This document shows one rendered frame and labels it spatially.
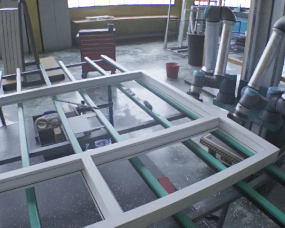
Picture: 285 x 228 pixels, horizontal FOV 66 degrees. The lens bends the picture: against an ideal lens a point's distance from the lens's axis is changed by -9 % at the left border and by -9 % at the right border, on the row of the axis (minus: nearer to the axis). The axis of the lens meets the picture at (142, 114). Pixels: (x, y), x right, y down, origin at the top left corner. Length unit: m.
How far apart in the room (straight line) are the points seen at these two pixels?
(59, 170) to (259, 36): 1.87
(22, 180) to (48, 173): 0.12
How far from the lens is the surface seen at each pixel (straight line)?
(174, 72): 4.97
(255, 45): 2.24
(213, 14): 2.03
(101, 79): 2.13
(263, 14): 2.23
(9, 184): 1.16
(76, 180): 1.54
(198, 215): 1.03
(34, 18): 8.27
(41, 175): 1.15
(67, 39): 8.39
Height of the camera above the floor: 1.61
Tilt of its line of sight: 27 degrees down
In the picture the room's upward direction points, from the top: straight up
